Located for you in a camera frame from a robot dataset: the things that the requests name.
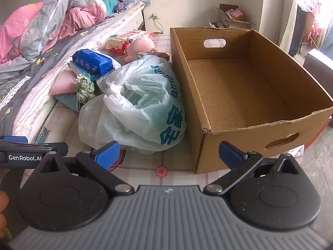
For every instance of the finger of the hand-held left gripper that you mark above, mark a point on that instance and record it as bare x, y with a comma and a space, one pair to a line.
13, 139

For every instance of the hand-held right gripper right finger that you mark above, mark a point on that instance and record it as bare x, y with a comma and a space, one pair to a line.
230, 153

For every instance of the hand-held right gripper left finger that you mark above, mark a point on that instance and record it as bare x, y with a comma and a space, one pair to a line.
106, 153

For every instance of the large cardboard box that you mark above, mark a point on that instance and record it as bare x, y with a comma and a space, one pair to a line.
234, 88

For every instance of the teal towel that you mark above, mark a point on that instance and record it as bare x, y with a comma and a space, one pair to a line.
66, 101

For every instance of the small pink cushion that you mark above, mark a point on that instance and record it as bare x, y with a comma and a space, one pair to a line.
63, 83

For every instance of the teal white tissue packet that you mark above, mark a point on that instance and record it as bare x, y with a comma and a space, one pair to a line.
82, 72

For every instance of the blue wipes packet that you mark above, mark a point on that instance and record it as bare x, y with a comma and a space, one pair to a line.
91, 61

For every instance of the pink plush toy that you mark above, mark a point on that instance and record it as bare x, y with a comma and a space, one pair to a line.
140, 45

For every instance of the person's left hand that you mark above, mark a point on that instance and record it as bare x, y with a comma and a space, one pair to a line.
2, 208

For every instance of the white plastic bag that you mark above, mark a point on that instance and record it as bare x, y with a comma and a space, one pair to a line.
135, 114

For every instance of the green ruffled cloth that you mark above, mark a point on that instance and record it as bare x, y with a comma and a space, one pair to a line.
84, 88

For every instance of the grey floral bed sheet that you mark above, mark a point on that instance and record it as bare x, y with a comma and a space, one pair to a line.
52, 54

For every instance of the cream cloth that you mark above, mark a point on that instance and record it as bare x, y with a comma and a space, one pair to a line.
114, 43

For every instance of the red white wipes packet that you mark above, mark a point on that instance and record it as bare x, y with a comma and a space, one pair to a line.
132, 34

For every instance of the pink grey quilt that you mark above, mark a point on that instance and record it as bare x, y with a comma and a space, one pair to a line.
39, 18

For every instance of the plain brown carton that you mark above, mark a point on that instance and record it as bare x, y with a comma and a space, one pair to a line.
318, 65

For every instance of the small printed cardboard box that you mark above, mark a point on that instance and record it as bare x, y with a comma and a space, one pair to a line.
239, 22

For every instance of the dark garment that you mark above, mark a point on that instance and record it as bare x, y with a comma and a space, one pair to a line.
298, 31

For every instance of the pink packets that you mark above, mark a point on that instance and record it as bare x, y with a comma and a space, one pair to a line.
234, 13

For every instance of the blue pillow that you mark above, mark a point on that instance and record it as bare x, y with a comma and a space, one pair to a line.
108, 2

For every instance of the purple cloth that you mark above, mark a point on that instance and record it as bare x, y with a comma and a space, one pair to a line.
127, 2

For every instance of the cream curtain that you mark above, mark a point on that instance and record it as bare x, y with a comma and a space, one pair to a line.
287, 10

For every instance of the hanging pink clothes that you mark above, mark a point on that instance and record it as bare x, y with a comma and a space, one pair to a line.
314, 13

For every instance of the wall socket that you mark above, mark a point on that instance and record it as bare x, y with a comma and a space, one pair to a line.
155, 15

